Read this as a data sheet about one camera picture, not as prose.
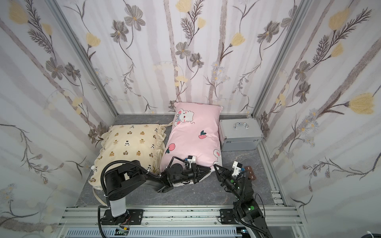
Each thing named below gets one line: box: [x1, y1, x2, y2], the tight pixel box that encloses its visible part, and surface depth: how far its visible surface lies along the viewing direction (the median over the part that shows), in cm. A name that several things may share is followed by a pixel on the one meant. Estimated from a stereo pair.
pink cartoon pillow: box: [159, 102, 224, 172], surface depth 99 cm
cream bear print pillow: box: [88, 123, 167, 190], surface depth 92 cm
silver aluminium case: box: [218, 118, 264, 152], surface depth 95 cm
